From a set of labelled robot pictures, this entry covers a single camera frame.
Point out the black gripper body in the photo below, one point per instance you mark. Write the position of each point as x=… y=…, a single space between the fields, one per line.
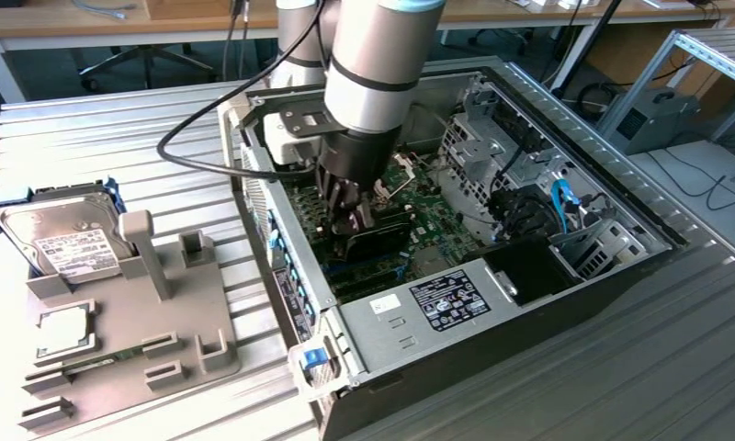
x=361 y=154

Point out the black GPU with metal bracket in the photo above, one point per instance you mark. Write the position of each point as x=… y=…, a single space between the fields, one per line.
x=376 y=243

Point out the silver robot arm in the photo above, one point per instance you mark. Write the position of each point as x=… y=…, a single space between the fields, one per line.
x=373 y=59

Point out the metal socket cover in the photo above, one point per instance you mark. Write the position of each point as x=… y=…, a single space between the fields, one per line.
x=411 y=177

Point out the green motherboard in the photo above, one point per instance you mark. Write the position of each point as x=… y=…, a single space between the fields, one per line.
x=428 y=220

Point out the blue card retention clip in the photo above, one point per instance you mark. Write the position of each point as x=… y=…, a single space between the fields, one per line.
x=309 y=313
x=273 y=239
x=298 y=289

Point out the grey chipset heat sink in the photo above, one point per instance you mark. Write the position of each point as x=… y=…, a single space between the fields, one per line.
x=437 y=260

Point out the metal drive cage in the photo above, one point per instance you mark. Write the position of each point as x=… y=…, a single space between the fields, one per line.
x=496 y=151

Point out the dark case label sticker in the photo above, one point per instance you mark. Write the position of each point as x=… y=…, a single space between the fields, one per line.
x=285 y=303

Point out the grey power supply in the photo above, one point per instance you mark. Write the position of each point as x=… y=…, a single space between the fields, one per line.
x=379 y=331

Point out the blue case latch tab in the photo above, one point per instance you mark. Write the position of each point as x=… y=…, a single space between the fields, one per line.
x=313 y=358

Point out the black office chair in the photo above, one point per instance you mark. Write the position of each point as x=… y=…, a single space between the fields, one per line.
x=146 y=57
x=501 y=37

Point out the open black PC case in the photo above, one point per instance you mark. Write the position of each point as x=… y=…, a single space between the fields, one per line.
x=416 y=372

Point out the grey plastic parts rack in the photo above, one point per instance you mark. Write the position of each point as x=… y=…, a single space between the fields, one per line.
x=146 y=321

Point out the metal disk bay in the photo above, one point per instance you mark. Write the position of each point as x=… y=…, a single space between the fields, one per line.
x=606 y=248

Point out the hard disk in blue caddy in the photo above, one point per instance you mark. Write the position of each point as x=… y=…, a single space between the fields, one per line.
x=61 y=239

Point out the grey equipment box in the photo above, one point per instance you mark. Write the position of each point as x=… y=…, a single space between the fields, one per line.
x=658 y=119

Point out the green RAM stick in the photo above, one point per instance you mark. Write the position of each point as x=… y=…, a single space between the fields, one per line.
x=106 y=360

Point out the silver CPU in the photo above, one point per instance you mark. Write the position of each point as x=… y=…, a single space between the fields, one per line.
x=64 y=333

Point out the grey wrist camera housing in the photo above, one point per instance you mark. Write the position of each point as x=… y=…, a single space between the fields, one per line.
x=293 y=144

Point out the wooden desk with white frame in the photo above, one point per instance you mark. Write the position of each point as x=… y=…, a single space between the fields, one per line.
x=66 y=23

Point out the aluminium profile frame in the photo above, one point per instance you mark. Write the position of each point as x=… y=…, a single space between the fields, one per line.
x=710 y=50

